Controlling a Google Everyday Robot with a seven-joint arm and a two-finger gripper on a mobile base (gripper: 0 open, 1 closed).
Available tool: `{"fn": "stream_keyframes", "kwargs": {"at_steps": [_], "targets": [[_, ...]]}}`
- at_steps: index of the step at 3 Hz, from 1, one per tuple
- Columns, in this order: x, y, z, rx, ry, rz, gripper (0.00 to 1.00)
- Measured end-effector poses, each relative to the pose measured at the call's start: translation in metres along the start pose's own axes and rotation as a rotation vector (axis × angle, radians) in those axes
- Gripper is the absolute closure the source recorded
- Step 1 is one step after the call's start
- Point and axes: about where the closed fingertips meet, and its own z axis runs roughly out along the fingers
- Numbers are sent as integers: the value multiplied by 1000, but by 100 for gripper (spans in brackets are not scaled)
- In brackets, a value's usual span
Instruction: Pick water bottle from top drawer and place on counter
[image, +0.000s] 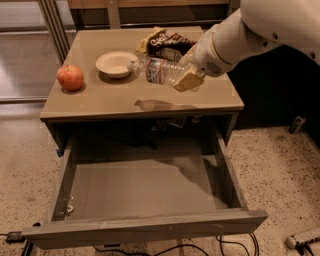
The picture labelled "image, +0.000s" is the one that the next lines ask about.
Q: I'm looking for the brown chip bag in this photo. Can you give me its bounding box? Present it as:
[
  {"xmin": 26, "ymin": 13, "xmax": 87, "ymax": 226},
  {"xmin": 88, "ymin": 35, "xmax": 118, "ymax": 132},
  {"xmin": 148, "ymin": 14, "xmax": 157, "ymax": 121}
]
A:
[{"xmin": 136, "ymin": 27, "xmax": 195, "ymax": 62}]

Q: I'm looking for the black power adapter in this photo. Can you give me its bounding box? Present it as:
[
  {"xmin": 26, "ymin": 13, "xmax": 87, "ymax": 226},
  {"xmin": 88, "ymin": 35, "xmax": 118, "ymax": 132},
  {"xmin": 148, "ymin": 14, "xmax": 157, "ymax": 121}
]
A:
[{"xmin": 6, "ymin": 231, "xmax": 25, "ymax": 243}]

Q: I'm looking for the grey cabinet with counter top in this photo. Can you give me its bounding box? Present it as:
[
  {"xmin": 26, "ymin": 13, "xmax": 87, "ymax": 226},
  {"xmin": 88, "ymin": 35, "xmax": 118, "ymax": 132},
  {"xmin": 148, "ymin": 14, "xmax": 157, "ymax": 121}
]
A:
[{"xmin": 40, "ymin": 28, "xmax": 244, "ymax": 149}]

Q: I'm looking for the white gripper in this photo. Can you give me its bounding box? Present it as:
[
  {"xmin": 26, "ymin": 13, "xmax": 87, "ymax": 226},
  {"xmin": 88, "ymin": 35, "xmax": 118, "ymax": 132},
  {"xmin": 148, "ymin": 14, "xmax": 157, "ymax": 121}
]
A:
[{"xmin": 173, "ymin": 29, "xmax": 238, "ymax": 92}]

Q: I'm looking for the open grey top drawer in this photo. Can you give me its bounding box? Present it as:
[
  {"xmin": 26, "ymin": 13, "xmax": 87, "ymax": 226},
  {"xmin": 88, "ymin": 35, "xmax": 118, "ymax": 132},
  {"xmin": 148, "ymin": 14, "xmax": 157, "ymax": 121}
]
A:
[{"xmin": 23, "ymin": 133, "xmax": 268, "ymax": 249}]

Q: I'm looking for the small dark device on floor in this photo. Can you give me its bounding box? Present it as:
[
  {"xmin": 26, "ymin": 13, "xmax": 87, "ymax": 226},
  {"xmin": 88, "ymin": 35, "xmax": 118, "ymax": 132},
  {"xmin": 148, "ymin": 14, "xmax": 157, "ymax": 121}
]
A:
[{"xmin": 288, "ymin": 116, "xmax": 306, "ymax": 134}]

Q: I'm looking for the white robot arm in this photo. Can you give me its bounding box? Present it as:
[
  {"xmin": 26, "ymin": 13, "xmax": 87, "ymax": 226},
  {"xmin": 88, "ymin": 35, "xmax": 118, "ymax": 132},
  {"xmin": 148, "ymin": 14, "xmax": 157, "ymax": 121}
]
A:
[{"xmin": 174, "ymin": 0, "xmax": 320, "ymax": 92}]

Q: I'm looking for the white power strip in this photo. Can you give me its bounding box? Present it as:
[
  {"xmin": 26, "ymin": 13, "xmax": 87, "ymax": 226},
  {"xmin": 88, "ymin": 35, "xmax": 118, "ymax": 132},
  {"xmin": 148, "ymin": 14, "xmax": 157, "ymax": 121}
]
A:
[{"xmin": 285, "ymin": 228, "xmax": 320, "ymax": 249}]

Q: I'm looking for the clear plastic water bottle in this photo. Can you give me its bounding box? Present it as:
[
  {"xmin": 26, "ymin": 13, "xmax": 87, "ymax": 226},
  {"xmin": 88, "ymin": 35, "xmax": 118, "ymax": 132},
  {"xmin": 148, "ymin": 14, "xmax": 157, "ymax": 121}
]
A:
[{"xmin": 127, "ymin": 57, "xmax": 189, "ymax": 86}]

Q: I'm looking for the red apple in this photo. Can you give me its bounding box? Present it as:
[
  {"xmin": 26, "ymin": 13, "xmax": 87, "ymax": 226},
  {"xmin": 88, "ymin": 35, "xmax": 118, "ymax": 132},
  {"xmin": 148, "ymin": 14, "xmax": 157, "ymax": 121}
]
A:
[{"xmin": 57, "ymin": 65, "xmax": 84, "ymax": 91}]

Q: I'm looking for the black cable on floor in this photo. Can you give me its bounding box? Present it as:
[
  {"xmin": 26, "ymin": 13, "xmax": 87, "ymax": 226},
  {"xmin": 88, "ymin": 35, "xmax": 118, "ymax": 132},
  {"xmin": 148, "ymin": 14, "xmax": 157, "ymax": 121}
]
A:
[{"xmin": 92, "ymin": 231, "xmax": 261, "ymax": 256}]

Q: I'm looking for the white paper bowl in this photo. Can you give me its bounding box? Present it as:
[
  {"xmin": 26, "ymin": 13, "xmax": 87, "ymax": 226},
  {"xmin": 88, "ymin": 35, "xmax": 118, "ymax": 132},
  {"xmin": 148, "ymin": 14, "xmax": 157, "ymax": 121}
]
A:
[{"xmin": 96, "ymin": 51, "xmax": 138, "ymax": 79}]

